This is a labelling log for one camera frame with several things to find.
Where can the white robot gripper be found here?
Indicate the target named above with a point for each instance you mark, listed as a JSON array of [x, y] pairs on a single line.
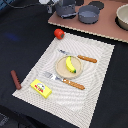
[[49, 4]]

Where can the dark grey toy pot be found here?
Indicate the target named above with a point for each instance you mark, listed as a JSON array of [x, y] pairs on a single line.
[[65, 8]]

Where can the red toy tomato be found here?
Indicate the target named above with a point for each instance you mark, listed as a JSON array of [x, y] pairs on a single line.
[[59, 34]]

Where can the grey toy frying pan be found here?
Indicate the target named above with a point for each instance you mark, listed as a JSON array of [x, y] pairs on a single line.
[[88, 14]]

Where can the yellow toy banana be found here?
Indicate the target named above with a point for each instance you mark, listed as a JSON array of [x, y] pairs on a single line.
[[69, 65]]

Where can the reddish brown toy sausage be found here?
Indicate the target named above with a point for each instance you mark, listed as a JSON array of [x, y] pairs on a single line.
[[15, 79]]

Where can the black tablecloth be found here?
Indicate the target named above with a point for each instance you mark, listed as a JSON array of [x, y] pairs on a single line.
[[24, 36]]

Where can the black burner disc rear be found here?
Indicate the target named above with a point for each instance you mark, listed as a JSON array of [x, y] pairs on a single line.
[[98, 4]]

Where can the pink toy stove board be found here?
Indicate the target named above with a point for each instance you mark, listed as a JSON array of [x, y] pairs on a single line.
[[104, 27]]

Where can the round wooden plate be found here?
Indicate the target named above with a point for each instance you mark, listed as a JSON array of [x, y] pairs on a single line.
[[62, 70]]

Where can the beige bowl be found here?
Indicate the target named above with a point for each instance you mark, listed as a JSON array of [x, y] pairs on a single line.
[[122, 15]]

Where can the yellow toy butter box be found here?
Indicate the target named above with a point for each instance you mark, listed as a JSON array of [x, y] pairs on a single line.
[[41, 88]]

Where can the beige woven placemat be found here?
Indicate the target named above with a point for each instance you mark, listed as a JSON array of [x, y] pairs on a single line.
[[67, 106]]

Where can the wooden handled toy knife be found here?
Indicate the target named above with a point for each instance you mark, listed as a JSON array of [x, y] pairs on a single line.
[[70, 55]]

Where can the wooden handled toy fork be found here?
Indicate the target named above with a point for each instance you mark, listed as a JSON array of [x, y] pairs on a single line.
[[54, 77]]

